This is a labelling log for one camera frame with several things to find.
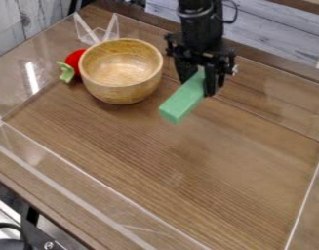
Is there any black cable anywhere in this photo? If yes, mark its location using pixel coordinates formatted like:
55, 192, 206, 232
0, 222, 29, 250

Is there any light wooden bowl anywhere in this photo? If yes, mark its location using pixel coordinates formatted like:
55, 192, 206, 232
81, 38, 165, 105

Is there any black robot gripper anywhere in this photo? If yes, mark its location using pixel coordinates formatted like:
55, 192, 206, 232
165, 32, 238, 97

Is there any green rectangular block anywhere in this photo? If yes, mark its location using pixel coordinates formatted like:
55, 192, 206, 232
160, 70, 205, 124

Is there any clear acrylic tray wall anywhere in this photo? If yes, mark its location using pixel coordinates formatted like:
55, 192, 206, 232
0, 119, 210, 250

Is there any black table leg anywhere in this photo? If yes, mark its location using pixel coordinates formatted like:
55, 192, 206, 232
26, 206, 39, 226

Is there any clear acrylic corner bracket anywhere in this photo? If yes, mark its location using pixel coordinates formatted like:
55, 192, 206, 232
74, 13, 121, 46

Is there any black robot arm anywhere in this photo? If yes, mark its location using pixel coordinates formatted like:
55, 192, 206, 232
165, 0, 240, 97

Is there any red toy strawberry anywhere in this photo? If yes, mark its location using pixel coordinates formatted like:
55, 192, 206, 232
58, 49, 86, 83

